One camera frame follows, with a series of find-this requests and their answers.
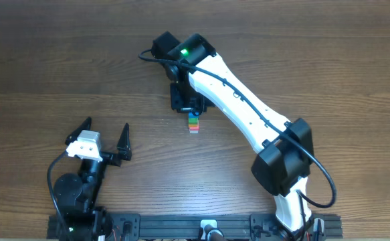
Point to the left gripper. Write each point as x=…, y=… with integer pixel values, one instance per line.
x=111, y=158

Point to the blue cube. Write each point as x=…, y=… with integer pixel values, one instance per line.
x=192, y=115

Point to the green cube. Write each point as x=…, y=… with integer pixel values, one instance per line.
x=193, y=120

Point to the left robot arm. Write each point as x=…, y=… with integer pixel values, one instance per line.
x=68, y=190

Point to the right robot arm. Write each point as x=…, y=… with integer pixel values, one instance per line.
x=235, y=97

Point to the orange cube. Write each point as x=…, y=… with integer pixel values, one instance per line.
x=193, y=125

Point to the pink cube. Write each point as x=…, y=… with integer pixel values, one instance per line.
x=194, y=129

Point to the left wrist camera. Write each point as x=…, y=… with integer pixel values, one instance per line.
x=86, y=145

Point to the mounting rail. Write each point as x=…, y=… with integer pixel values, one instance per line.
x=171, y=227

